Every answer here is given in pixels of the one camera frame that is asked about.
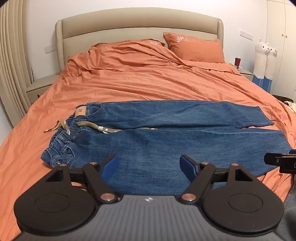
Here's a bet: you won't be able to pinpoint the blue denim pants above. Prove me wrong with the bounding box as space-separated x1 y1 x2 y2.
41 100 292 196

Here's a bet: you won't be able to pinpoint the white alpaca plush toy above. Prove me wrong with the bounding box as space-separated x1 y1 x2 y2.
264 44 279 92
253 39 270 88

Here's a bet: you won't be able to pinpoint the beige upholstered headboard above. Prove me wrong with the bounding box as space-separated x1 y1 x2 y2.
55 7 224 72

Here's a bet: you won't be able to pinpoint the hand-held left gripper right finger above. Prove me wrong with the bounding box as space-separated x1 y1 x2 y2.
179 154 255 202

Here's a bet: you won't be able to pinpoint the orange pillow with white print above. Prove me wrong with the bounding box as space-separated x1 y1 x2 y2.
163 32 226 63
91 39 166 50

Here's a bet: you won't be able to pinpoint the white knitted cloth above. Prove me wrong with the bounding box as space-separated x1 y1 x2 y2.
284 100 296 114

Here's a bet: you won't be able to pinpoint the beige nightstand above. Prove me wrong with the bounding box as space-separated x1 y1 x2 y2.
26 74 62 102
238 68 254 82

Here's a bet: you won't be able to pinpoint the grey cloth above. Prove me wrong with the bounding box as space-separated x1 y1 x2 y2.
276 190 296 241

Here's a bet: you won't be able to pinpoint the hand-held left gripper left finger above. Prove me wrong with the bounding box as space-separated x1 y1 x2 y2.
44 153 119 203

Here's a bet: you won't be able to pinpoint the white wardrobe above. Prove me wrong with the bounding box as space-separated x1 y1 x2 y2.
266 0 296 98

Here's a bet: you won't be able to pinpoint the beige pleated curtain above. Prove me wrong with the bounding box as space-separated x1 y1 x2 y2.
0 0 35 127

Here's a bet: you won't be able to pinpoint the orange duvet cover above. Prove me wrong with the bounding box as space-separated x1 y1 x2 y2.
0 39 296 239

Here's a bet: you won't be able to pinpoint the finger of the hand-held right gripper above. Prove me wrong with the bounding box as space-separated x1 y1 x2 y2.
264 149 296 173

